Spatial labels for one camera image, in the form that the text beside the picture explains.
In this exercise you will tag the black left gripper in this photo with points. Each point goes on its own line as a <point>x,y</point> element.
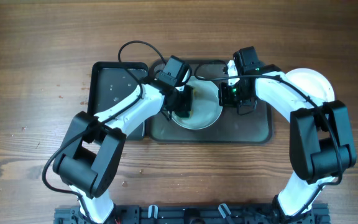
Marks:
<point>183,105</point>

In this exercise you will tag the pale blue plate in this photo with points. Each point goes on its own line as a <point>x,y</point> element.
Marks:
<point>205,109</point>

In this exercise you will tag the white plate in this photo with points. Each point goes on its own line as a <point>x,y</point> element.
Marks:
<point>312,82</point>

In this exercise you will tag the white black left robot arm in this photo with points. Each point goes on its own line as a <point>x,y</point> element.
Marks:
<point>90,153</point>

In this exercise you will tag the green yellow sponge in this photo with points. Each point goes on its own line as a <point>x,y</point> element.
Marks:
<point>183,110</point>

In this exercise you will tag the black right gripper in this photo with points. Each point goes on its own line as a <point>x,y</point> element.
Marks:
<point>224,100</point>

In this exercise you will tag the brown serving tray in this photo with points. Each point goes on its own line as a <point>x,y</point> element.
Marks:
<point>253,126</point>

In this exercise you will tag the black water tray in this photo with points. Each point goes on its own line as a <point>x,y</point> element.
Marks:
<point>111,83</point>

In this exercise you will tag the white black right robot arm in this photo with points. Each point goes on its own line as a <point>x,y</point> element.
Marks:
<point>321,144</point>

